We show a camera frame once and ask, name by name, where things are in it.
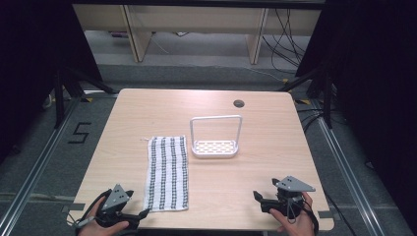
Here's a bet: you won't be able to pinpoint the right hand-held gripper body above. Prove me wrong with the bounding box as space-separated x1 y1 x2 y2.
261 175 317 220

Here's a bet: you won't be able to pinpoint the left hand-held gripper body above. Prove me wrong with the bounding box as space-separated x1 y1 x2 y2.
94 184 141 230

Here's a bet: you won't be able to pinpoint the person's left hand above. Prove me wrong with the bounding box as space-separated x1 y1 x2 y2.
78 197 130 236

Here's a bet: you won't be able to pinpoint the person's right hand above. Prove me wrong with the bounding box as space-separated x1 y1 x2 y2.
268 192 318 236

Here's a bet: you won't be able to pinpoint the black and white striped towel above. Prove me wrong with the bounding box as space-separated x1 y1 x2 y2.
141 135 191 212

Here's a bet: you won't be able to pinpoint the black metal stand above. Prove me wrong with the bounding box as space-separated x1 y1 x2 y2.
278 67 334 130
51 65 116 130

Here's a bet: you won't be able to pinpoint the black curtain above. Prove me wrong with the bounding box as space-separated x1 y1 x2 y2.
0 0 103 163
295 0 417 230

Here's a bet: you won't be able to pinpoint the beige wooden furniture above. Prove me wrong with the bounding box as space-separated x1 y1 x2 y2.
72 3 323 65

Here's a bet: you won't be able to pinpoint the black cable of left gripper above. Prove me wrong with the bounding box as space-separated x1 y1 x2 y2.
84 189 113 222

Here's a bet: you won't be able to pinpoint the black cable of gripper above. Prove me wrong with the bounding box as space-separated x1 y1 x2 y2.
303 198 321 236
84 189 113 222

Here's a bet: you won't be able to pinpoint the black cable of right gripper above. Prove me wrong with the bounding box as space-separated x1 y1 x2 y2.
303 198 321 236

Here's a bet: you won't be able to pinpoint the white cable of left gripper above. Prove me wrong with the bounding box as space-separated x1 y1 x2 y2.
66 214 96 229

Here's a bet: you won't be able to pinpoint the black floor cable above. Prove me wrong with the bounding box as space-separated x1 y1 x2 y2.
323 188 359 236

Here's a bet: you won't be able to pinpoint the aluminium floor rail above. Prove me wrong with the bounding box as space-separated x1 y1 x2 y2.
0 93 84 236
313 97 389 236

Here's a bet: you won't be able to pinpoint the white rack with handle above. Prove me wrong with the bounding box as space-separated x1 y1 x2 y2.
189 114 244 159

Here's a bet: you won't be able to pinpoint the black floor cables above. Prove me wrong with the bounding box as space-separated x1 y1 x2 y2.
295 107 329 133

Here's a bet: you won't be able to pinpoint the bundle of black cables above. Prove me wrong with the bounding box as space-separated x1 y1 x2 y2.
261 8 312 73

